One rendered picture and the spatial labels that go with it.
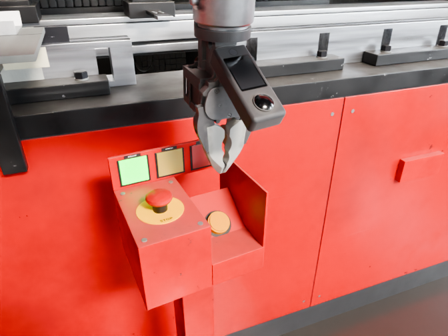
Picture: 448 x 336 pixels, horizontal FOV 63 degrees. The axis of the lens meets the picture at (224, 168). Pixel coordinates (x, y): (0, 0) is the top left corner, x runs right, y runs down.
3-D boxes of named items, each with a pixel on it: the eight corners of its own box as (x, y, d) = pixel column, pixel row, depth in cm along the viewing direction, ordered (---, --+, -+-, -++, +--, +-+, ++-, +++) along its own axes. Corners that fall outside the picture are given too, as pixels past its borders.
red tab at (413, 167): (399, 183, 106) (405, 161, 103) (394, 179, 108) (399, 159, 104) (438, 173, 111) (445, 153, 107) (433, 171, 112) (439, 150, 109)
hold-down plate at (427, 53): (375, 67, 94) (377, 55, 93) (361, 62, 99) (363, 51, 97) (460, 57, 104) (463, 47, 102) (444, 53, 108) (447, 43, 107)
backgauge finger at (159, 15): (139, 27, 80) (137, 2, 78) (124, 14, 102) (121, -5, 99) (191, 24, 84) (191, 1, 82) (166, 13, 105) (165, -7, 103)
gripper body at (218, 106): (227, 97, 57) (231, 15, 50) (255, 119, 51) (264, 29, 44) (181, 104, 54) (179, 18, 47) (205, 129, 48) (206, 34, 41)
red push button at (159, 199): (151, 224, 53) (149, 203, 51) (144, 209, 56) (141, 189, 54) (177, 217, 55) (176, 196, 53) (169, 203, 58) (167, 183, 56)
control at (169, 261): (147, 311, 53) (132, 211, 45) (122, 245, 66) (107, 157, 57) (263, 267, 61) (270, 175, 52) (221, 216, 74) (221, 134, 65)
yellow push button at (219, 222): (210, 239, 62) (213, 235, 60) (202, 219, 63) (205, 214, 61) (230, 232, 63) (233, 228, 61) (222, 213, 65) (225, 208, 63)
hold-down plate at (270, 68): (232, 81, 82) (232, 68, 80) (223, 75, 86) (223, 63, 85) (343, 70, 91) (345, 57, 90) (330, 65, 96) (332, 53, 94)
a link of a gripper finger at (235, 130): (226, 153, 60) (228, 101, 55) (243, 172, 56) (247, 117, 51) (209, 157, 59) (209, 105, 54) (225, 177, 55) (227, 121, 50)
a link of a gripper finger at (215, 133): (209, 157, 59) (209, 105, 54) (225, 177, 55) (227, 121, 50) (191, 161, 58) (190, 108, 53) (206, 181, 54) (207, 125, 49)
